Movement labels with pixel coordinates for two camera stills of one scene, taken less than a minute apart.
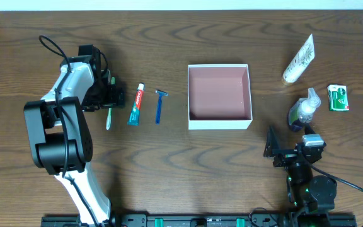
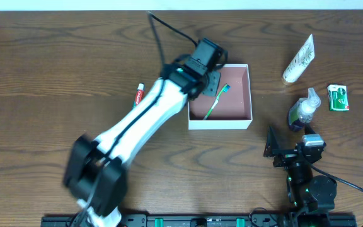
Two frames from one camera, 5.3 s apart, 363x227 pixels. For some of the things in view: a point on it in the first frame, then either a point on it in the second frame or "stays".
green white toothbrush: [108, 118] -> [225, 88]
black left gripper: [115, 96] -> [212, 84]
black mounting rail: [198, 220] stays
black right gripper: [283, 151] stays
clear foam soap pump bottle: [304, 108] stays
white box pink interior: [219, 96] stays
